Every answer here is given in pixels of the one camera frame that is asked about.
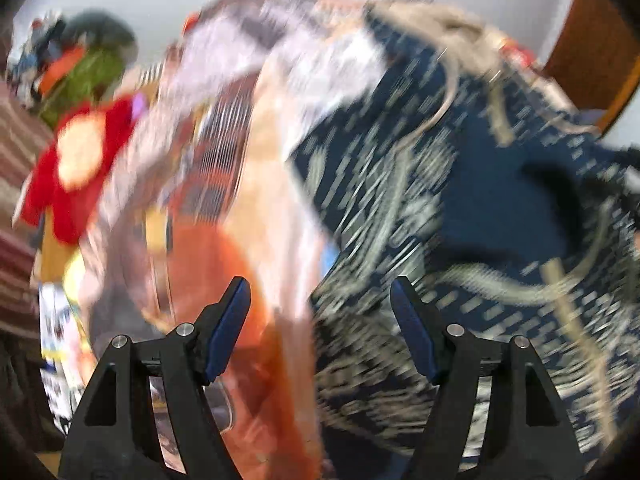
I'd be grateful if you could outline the orange box on pile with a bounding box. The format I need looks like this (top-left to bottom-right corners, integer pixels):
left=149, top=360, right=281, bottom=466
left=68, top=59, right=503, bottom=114
left=38, top=47, right=86, bottom=96

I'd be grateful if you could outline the newspaper print bed blanket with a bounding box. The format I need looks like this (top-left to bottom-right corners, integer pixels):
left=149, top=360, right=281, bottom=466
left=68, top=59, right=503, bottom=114
left=29, top=0, right=576, bottom=480

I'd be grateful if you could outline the red plush toy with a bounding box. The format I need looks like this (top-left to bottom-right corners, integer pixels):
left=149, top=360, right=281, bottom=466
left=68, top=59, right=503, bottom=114
left=18, top=93, right=146, bottom=245

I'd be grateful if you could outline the striped red gold curtain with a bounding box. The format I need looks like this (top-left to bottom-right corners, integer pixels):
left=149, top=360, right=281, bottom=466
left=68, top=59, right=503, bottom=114
left=1, top=84, right=52, bottom=339

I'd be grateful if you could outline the grey plush toy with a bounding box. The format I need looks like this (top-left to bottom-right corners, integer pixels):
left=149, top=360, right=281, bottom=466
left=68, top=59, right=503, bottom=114
left=60, top=10, right=139, bottom=63

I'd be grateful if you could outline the wooden wardrobe with door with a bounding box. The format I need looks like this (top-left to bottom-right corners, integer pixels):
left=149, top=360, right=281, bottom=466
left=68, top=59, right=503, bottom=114
left=544, top=0, right=639, bottom=133

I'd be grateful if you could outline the navy patterned hooded sweater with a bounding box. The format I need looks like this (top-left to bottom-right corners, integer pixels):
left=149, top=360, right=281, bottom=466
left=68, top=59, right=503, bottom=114
left=292, top=4, right=639, bottom=457

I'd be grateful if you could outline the green storage box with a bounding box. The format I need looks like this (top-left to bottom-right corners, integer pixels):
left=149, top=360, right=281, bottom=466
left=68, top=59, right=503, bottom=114
left=38, top=48, right=125, bottom=129

